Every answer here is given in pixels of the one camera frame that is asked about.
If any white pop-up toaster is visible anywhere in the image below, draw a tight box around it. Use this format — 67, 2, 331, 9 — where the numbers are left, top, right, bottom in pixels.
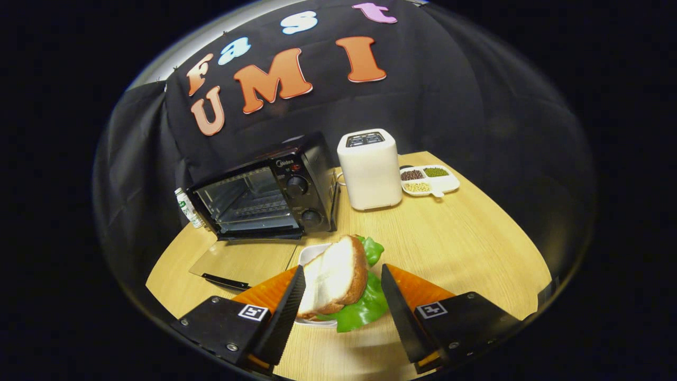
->
337, 128, 404, 211

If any small white ridged plate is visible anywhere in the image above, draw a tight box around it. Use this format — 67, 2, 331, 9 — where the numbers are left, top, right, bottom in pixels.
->
294, 243, 339, 329

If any bread and lettuce sandwich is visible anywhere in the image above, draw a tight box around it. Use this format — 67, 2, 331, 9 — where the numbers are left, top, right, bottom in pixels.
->
296, 234, 389, 333

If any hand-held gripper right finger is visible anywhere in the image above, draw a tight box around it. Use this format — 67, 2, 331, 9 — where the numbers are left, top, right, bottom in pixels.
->
381, 264, 524, 374

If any black toaster oven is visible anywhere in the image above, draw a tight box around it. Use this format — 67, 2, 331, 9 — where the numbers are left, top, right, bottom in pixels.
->
185, 131, 339, 293

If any small white green-label bottle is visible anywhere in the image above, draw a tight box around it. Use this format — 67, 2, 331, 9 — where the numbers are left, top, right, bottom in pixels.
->
175, 187, 204, 229

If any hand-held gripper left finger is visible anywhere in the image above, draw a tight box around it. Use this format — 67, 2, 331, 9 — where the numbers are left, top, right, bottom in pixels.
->
170, 265, 307, 374

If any white divided dish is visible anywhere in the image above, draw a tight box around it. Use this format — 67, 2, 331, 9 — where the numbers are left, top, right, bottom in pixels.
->
399, 165, 461, 198

